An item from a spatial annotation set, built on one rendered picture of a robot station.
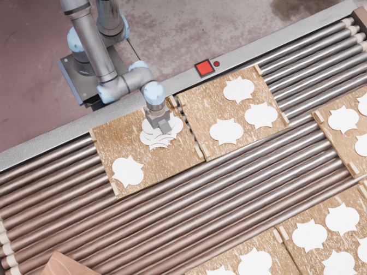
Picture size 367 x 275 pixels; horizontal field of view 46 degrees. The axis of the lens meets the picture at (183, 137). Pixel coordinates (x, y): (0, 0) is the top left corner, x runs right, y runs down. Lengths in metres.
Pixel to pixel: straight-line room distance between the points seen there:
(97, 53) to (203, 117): 0.61
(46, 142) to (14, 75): 1.38
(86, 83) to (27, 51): 1.41
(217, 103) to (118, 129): 0.46
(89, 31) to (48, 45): 1.82
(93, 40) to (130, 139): 0.53
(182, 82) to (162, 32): 1.30
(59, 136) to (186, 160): 0.59
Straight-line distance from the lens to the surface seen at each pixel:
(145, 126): 1.88
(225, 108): 1.97
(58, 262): 1.75
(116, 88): 1.63
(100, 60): 1.60
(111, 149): 1.91
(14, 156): 2.04
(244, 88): 2.01
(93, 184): 1.90
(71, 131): 2.01
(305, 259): 1.85
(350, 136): 2.05
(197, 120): 1.94
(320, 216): 1.90
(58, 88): 3.19
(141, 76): 1.65
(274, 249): 1.83
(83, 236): 1.86
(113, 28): 1.87
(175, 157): 1.88
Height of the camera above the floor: 2.72
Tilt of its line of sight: 69 degrees down
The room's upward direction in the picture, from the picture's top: straight up
